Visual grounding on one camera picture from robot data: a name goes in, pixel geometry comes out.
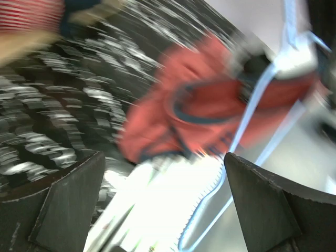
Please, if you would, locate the aluminium mounting rail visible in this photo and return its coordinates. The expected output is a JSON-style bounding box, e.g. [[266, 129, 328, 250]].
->
[[85, 155, 223, 251]]

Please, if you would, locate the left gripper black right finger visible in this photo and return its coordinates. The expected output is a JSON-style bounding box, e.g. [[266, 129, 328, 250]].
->
[[224, 153, 335, 252]]

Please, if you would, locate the wooden clothes rack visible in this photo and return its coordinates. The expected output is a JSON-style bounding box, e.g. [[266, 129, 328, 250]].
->
[[1, 1, 126, 66]]

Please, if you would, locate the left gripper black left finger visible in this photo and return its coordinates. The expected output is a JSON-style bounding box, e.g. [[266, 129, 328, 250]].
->
[[1, 152, 106, 251]]

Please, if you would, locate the light blue wire hanger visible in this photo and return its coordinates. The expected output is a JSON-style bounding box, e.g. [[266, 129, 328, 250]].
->
[[177, 0, 331, 251]]

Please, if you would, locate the red white striped tank top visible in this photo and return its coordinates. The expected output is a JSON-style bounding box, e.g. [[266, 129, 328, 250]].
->
[[1, 0, 65, 32]]

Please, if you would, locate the maroon tank top grey trim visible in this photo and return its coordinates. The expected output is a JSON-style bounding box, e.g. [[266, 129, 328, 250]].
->
[[117, 34, 329, 163]]

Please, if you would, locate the navy tank top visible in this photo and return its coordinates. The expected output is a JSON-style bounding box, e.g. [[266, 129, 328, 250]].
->
[[60, 0, 106, 37]]

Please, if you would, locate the black marble pattern mat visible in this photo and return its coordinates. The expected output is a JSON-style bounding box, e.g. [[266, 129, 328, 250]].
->
[[1, 1, 236, 192]]

